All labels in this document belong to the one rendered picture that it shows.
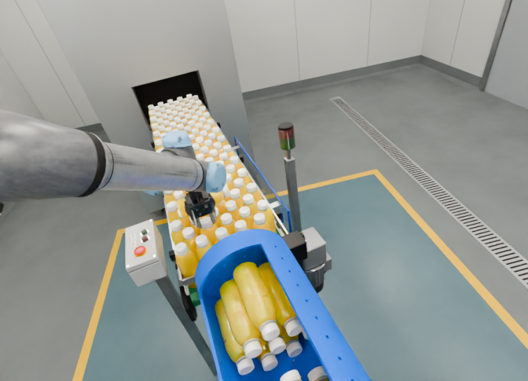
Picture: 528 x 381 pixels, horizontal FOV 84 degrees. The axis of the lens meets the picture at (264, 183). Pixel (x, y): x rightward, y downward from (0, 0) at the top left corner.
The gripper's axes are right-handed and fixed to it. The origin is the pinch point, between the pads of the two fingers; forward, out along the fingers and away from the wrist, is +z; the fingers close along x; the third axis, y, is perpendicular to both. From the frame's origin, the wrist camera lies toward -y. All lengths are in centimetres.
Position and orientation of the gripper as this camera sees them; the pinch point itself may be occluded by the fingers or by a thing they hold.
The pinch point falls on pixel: (206, 221)
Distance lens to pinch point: 106.3
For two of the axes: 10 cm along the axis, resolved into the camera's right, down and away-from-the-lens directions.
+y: 3.6, 5.2, -7.7
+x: 9.2, -3.3, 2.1
